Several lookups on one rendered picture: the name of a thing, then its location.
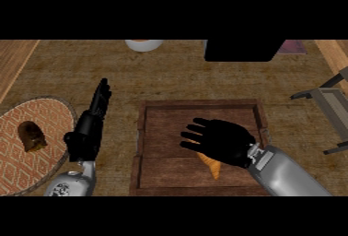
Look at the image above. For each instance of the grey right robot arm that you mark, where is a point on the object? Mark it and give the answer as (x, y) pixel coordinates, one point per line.
(284, 173)

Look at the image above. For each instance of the purple flat object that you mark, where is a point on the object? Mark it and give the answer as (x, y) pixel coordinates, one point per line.
(293, 46)

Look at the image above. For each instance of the orange croissant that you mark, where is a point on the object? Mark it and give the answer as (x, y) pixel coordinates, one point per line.
(212, 167)

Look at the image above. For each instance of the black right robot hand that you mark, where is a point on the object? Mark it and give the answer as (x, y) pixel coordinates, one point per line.
(226, 138)

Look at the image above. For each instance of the brown wooden tray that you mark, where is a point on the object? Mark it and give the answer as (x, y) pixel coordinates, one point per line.
(200, 147)

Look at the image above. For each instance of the dark brown pastry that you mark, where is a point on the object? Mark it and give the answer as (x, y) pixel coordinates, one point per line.
(32, 135)

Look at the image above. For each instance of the black box appliance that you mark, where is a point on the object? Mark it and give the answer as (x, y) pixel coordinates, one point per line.
(240, 50)

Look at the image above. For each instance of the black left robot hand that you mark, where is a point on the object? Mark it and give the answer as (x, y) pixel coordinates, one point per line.
(89, 129)

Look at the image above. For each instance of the round orange patterned placemat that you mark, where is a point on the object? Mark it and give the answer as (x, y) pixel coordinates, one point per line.
(32, 144)

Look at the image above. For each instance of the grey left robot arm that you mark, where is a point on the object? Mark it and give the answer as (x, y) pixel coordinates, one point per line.
(75, 181)

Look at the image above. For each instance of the white round bowl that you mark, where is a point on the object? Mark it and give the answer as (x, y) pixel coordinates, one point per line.
(144, 44)

